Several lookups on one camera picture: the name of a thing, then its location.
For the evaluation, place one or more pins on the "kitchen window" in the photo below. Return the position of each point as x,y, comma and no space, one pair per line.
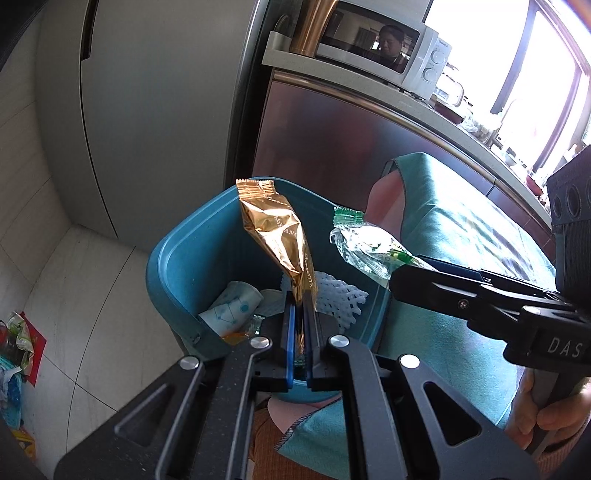
508,55

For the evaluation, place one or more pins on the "green plastic package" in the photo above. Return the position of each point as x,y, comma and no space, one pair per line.
18,330

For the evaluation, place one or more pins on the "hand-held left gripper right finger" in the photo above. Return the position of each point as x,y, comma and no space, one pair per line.
308,350

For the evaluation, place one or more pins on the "person's orange checked clothing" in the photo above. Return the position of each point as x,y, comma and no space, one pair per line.
268,443

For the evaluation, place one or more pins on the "person's right hand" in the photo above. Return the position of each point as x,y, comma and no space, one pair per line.
521,410

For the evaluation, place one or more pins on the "steel kitchen faucet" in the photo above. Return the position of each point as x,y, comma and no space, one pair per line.
501,129

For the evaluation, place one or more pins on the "orange brown wrapper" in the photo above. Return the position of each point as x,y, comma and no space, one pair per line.
235,338

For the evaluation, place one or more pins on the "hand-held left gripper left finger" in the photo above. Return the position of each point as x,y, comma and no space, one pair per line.
290,341

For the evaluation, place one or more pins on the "kitchen counter with brown cabinets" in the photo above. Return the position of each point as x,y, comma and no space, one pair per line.
332,138

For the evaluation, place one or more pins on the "teal grey printed tablecloth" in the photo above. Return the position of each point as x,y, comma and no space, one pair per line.
461,230

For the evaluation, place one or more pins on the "white foam fruit net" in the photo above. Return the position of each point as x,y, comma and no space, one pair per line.
341,295

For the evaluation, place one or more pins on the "copper thermos flask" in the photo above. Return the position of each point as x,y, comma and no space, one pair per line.
309,27

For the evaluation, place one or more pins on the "grey refrigerator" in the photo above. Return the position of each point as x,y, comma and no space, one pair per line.
152,115

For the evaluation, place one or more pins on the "white microwave oven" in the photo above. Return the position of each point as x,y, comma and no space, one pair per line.
425,50

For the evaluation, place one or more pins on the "blue plastic trash bin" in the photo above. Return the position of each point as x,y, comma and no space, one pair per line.
194,258

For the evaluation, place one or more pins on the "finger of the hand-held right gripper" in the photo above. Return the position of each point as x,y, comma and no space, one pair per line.
434,290
461,266

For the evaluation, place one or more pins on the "glass electric kettle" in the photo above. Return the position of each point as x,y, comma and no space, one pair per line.
448,87

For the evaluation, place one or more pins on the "red paper packet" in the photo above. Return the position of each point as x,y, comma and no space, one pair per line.
37,346

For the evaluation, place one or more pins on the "green clear plastic wrapper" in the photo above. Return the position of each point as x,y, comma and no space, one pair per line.
369,249

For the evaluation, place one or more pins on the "gold foil snack wrapper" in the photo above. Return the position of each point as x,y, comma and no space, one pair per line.
277,230

